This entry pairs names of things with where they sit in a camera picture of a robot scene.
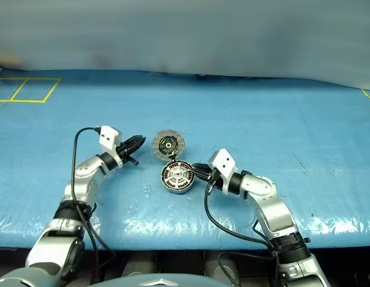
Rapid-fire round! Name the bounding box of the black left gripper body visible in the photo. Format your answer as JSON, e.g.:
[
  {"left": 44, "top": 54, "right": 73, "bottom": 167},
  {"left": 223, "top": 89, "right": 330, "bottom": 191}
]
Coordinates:
[{"left": 115, "top": 139, "right": 140, "bottom": 167}]

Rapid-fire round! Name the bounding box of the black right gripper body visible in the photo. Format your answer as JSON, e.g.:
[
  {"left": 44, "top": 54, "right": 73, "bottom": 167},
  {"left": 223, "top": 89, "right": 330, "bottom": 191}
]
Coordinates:
[{"left": 202, "top": 166, "right": 225, "bottom": 190}]

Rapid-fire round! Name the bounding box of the silver motor cap with circuit board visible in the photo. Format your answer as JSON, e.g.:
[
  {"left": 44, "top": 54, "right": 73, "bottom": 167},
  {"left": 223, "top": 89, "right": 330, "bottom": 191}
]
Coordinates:
[{"left": 151, "top": 128, "right": 185, "bottom": 160}]

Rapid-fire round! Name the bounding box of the motor stator with copper windings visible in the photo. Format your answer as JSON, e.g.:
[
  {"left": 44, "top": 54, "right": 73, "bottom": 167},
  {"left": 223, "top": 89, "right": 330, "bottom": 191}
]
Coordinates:
[{"left": 160, "top": 160, "right": 198, "bottom": 195}]

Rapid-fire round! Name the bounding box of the blue foam table cover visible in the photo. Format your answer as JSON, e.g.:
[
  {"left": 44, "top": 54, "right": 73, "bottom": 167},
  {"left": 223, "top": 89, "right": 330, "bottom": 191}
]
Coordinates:
[{"left": 0, "top": 69, "right": 370, "bottom": 251}]

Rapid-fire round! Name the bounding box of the grey rounded shape under table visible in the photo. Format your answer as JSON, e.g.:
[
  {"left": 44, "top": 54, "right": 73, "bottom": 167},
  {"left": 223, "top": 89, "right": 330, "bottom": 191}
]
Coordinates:
[
  {"left": 203, "top": 252, "right": 241, "bottom": 287},
  {"left": 121, "top": 252, "right": 158, "bottom": 278}
]

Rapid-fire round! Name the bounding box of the grey robot torso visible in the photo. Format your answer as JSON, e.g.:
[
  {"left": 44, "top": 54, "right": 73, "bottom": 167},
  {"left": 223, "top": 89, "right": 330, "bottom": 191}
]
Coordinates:
[{"left": 0, "top": 265, "right": 214, "bottom": 287}]

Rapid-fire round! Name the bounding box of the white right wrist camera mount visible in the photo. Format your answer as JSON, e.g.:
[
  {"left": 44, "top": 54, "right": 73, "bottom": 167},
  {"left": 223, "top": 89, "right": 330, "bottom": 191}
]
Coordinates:
[{"left": 210, "top": 148, "right": 238, "bottom": 193}]

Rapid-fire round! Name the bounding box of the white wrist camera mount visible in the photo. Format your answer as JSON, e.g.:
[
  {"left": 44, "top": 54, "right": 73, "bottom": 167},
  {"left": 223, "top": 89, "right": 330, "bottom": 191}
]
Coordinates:
[
  {"left": 210, "top": 148, "right": 238, "bottom": 193},
  {"left": 99, "top": 125, "right": 124, "bottom": 167}
]

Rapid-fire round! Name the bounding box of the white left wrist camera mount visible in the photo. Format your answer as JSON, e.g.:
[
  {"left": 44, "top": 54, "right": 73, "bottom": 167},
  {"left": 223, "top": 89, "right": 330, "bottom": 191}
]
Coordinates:
[{"left": 99, "top": 125, "right": 124, "bottom": 167}]

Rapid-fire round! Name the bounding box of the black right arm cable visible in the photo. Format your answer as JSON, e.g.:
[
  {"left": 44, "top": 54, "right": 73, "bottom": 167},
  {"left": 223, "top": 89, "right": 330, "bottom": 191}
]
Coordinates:
[{"left": 203, "top": 176, "right": 282, "bottom": 287}]

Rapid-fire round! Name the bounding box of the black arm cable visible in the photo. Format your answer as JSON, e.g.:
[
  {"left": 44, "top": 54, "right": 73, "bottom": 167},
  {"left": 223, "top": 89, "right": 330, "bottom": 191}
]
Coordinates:
[
  {"left": 203, "top": 176, "right": 282, "bottom": 287},
  {"left": 70, "top": 127, "right": 117, "bottom": 287}
]

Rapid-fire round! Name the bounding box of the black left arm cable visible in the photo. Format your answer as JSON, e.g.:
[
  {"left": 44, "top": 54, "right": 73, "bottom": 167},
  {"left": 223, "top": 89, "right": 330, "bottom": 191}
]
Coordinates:
[{"left": 70, "top": 127, "right": 117, "bottom": 287}]

